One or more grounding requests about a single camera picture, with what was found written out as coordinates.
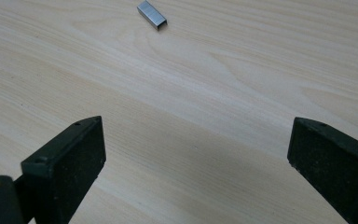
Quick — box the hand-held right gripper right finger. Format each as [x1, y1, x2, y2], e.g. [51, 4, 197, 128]
[286, 117, 358, 224]

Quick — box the silver staple strip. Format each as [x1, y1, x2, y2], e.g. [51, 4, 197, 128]
[136, 0, 169, 32]

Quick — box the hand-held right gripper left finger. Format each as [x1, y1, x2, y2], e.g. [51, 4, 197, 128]
[21, 115, 107, 224]

